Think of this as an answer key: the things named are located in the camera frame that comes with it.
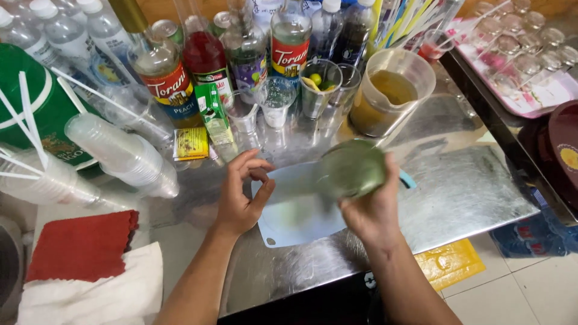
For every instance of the purple label syrup bottle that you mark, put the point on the purple label syrup bottle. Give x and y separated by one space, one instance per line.
246 58

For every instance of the yellow packet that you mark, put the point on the yellow packet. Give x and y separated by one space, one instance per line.
191 143

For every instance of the group of small glasses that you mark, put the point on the group of small glasses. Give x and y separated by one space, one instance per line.
524 45

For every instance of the green milk carton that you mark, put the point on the green milk carton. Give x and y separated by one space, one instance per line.
213 115

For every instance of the light blue cutting board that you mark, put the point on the light blue cutting board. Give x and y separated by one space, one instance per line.
298 216

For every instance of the pink tray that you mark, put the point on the pink tray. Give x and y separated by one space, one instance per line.
542 95

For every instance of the grey bin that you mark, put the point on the grey bin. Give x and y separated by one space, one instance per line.
10 266

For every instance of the pack of water bottles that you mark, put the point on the pack of water bottles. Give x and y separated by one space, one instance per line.
533 234

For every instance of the red cloth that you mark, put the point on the red cloth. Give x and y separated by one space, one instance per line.
81 246

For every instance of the person's right hand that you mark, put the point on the person's right hand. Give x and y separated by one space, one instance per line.
375 216

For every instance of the gold capped peach syrup bottle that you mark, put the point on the gold capped peach syrup bottle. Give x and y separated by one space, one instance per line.
167 81

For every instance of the small clear plastic cup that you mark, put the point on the small clear plastic cup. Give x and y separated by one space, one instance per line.
275 104
242 115

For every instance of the glass with green drink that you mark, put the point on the glass with green drink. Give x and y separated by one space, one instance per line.
352 169

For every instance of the green drink can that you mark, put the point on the green drink can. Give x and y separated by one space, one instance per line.
168 30
221 22

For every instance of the clear syrup bottle red label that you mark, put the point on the clear syrup bottle red label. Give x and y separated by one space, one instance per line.
290 49

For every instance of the white cloth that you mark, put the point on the white cloth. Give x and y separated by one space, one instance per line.
99 293

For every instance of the bundle of white straws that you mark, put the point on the bundle of white straws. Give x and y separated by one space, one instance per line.
29 117

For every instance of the dark liquid bottle white cap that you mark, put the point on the dark liquid bottle white cap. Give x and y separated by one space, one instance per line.
356 34
325 31

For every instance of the plastic pitcher with tea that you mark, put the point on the plastic pitcher with tea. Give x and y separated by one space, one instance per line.
388 99

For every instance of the clear drinking glass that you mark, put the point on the clear drinking glass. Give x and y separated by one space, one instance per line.
350 85

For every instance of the clear cup with red liquid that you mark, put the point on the clear cup with red liquid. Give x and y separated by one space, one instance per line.
433 47

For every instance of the bundle of coloured straws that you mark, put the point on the bundle of coloured straws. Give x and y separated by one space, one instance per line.
402 20

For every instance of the steel cup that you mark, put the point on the steel cup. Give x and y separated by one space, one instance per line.
316 104

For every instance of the black side table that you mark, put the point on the black side table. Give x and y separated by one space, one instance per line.
501 131

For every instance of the person's left hand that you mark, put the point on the person's left hand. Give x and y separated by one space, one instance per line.
237 203

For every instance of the brown round lid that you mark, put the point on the brown round lid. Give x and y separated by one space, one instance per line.
560 153

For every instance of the clear water bottle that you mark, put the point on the clear water bottle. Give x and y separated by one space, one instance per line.
67 34
31 43
108 36

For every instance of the lime pieces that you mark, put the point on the lime pieces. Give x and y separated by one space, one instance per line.
316 81

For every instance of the stack of clear plastic cups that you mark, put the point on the stack of clear plastic cups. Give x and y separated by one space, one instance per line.
122 153
49 183

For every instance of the green bucket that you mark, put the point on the green bucket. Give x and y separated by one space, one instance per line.
49 108

